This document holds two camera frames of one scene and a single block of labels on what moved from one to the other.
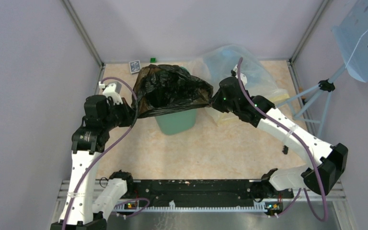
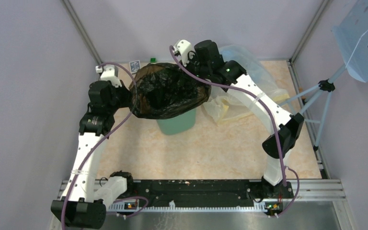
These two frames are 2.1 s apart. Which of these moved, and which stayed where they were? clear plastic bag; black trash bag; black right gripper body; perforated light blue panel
Moved: black right gripper body
Stayed: perforated light blue panel; black trash bag; clear plastic bag
